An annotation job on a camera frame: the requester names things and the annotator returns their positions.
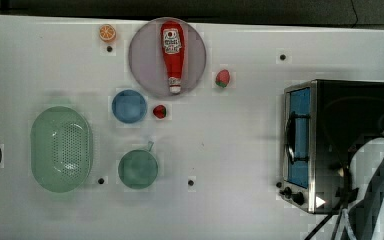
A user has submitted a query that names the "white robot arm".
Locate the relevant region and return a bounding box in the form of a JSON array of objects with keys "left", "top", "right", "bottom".
[{"left": 339, "top": 139, "right": 384, "bottom": 240}]

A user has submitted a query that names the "silver toaster oven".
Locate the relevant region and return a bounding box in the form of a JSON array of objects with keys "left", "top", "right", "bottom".
[{"left": 281, "top": 79, "right": 384, "bottom": 214}]

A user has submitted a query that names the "small red plush strawberry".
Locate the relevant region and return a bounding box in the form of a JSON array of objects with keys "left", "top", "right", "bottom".
[{"left": 153, "top": 105, "right": 167, "bottom": 119}]

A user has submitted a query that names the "large pink plush strawberry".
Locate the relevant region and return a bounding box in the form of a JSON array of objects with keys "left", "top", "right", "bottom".
[{"left": 215, "top": 69, "right": 230, "bottom": 88}]

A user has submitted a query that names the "blue bowl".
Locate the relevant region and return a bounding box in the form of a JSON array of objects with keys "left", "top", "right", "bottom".
[{"left": 111, "top": 89, "right": 147, "bottom": 124}]

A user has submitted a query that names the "grey round plate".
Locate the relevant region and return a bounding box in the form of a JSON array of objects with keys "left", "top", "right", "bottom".
[{"left": 128, "top": 17, "right": 206, "bottom": 98}]

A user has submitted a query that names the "red plush ketchup bottle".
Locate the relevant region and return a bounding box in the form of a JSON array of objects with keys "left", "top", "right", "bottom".
[{"left": 160, "top": 20, "right": 185, "bottom": 94}]

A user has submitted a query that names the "orange slice toy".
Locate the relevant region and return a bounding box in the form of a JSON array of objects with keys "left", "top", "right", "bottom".
[{"left": 99, "top": 24, "right": 117, "bottom": 43}]

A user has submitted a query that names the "green perforated colander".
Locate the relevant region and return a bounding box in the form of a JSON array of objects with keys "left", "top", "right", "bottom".
[{"left": 30, "top": 106, "right": 93, "bottom": 193}]

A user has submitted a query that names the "green cup with handle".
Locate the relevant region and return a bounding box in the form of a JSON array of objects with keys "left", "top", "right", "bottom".
[{"left": 118, "top": 141, "right": 159, "bottom": 190}]

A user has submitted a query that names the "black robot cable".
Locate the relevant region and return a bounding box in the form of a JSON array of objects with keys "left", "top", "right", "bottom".
[{"left": 303, "top": 99, "right": 384, "bottom": 240}]

